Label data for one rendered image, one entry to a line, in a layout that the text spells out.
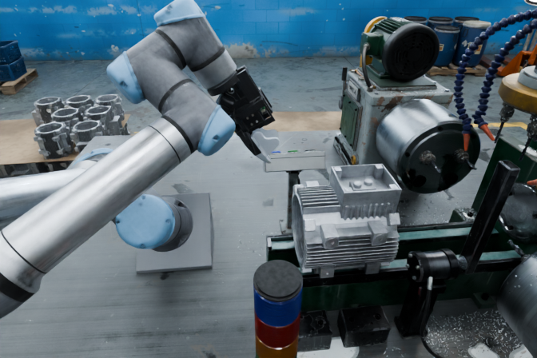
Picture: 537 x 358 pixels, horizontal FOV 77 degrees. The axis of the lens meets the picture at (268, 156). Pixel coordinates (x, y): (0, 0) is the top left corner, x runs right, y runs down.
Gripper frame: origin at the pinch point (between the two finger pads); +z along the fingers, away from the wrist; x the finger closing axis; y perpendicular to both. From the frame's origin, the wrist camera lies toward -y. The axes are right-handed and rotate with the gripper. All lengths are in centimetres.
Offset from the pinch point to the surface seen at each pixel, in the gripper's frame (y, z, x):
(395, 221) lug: 18.5, 20.1, -13.2
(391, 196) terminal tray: 20.1, 15.4, -10.8
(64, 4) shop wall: -263, -112, 553
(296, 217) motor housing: -2.1, 19.5, 0.5
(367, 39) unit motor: 41, 9, 57
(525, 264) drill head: 34, 26, -28
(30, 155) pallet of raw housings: -175, -5, 152
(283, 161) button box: 0.3, 11.9, 15.1
